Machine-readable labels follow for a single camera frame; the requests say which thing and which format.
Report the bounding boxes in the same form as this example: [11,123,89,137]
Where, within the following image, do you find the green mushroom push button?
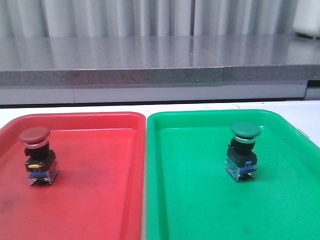
[225,122,261,182]

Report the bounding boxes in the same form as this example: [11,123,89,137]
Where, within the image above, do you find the red mushroom push button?
[18,126,59,186]

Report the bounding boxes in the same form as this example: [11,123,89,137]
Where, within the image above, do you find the green plastic tray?
[146,109,320,240]

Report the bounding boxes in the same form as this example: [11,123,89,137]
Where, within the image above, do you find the red plastic tray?
[0,112,146,240]

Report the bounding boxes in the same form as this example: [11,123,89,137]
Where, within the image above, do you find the grey stone counter ledge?
[0,34,320,105]

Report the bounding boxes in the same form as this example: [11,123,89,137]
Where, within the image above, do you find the white container on counter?
[293,0,320,38]

